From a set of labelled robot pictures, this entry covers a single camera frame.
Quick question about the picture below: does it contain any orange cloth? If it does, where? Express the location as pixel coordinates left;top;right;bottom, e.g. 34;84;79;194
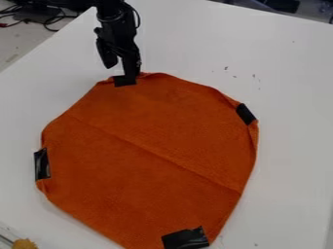
32;71;261;249

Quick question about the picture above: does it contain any yellow toy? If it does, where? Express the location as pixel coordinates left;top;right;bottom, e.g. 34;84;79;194
10;237;41;249

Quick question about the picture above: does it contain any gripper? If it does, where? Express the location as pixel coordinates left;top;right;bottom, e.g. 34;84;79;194
92;13;143;79

